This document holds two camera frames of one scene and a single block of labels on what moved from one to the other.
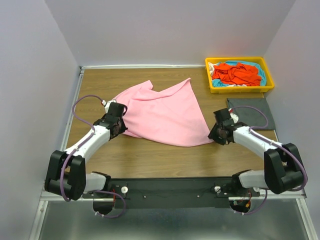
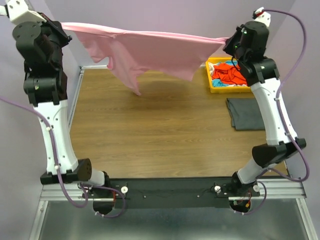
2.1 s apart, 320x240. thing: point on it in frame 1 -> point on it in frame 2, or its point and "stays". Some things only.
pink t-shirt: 168,116 -> 133,55
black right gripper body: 220,140 -> 232,47
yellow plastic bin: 261,60 stays
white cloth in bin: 211,68 stays
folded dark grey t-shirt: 251,116 stays
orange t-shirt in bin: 238,73 stays
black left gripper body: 123,127 -> 56,38
